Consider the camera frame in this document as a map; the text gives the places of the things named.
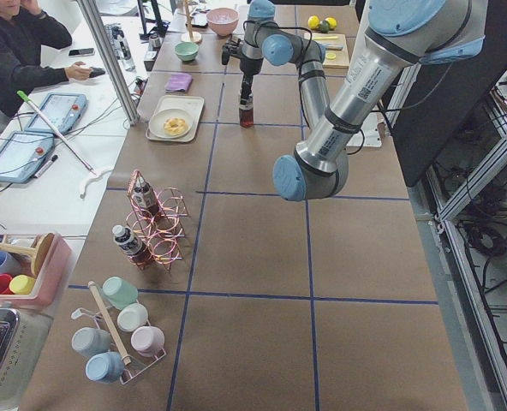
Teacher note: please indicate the smartphone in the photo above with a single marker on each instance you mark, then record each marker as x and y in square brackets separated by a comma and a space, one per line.
[83, 52]

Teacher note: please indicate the yellow lemon right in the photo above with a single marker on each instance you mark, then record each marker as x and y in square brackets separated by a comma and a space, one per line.
[332, 22]

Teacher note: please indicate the tea bottle rack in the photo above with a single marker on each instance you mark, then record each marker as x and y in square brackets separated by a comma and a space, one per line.
[133, 247]
[145, 198]

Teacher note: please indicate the aluminium frame column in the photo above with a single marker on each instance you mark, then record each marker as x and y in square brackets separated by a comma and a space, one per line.
[92, 17]

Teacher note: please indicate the grabber stick green tip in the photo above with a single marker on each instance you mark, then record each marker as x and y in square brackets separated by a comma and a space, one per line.
[55, 130]

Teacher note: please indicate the upper blue teach pendant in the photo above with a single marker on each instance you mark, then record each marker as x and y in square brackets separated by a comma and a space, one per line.
[63, 109]

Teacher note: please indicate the yellow lemon left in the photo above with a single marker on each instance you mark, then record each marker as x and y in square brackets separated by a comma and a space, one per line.
[313, 22]

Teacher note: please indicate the purple folded cloth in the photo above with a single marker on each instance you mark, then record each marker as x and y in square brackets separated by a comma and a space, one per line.
[178, 83]

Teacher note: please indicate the pink storage bin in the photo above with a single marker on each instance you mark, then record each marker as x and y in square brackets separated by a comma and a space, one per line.
[32, 269]

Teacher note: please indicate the mint green mug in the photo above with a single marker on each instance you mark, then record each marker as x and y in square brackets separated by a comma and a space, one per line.
[119, 292]

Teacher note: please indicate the yellow lemon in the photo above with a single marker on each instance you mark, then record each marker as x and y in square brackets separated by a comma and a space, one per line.
[313, 22]
[332, 22]

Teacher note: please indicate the cream bunny serving tray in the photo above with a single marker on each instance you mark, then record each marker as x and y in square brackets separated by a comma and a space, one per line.
[192, 105]

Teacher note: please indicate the glazed twisted donut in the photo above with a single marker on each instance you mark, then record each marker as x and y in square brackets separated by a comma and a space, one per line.
[175, 126]

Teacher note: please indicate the person in black sweater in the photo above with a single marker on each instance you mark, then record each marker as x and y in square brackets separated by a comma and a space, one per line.
[24, 29]

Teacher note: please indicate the lemon slice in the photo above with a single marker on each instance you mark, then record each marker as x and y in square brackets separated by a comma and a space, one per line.
[330, 55]

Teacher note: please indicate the tea bottle back rack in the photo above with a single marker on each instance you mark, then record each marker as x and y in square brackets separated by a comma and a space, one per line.
[145, 198]

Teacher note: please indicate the white round plate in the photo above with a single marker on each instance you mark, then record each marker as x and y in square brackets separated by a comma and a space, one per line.
[156, 123]

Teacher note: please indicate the white mug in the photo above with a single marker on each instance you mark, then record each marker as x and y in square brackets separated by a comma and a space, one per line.
[132, 317]

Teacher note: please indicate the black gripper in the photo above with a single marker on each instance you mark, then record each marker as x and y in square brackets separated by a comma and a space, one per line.
[250, 67]

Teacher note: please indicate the copper wire bottle rack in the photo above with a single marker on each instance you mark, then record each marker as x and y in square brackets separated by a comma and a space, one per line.
[161, 233]

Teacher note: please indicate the light blue mug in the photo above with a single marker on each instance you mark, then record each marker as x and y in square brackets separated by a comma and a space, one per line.
[105, 367]

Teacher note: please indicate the bamboo cutting board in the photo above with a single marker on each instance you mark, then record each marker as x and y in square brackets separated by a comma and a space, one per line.
[338, 46]

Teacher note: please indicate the pink mug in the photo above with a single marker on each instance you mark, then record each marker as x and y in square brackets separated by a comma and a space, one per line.
[148, 340]

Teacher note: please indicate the white mug rack wooden handle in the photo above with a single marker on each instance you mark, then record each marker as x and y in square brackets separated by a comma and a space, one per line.
[104, 317]

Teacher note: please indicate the wooden mug tree stand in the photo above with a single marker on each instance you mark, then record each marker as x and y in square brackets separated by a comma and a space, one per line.
[190, 35]

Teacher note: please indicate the tea bottle right rack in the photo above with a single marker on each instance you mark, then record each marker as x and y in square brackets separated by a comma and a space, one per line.
[133, 247]

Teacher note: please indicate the mint green bowl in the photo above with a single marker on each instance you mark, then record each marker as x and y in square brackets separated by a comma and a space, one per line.
[186, 51]

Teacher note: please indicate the lower blue teach pendant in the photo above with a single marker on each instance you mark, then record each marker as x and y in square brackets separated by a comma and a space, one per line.
[23, 153]

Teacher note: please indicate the pink bowl of ice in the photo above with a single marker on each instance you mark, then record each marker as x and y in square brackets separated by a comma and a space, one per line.
[222, 21]

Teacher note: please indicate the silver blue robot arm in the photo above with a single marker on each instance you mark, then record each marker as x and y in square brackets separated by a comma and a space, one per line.
[399, 34]

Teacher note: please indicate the tea bottle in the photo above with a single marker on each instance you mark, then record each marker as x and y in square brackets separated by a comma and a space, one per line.
[246, 110]

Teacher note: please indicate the blue teach pendant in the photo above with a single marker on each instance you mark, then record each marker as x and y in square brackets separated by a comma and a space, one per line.
[23, 153]
[63, 109]

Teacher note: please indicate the silver toaster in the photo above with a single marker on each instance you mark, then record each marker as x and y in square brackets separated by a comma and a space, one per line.
[22, 337]

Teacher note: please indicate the green lime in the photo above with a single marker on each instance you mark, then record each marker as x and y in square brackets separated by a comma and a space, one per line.
[324, 27]

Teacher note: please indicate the grey blue mug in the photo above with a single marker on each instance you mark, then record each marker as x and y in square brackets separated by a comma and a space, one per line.
[88, 341]

